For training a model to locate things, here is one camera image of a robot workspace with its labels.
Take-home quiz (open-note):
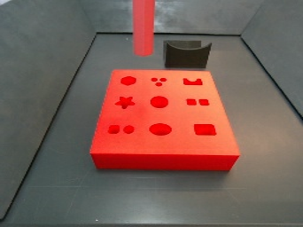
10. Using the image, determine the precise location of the red hexagonal peg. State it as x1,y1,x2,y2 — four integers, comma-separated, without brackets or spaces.
133,0,155,57

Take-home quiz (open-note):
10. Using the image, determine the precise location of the red shape-sorting block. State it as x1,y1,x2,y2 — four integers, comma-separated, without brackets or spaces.
90,69,241,171

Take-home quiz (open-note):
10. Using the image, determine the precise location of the dark grey curved holder block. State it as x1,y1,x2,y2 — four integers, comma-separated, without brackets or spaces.
163,40,213,68

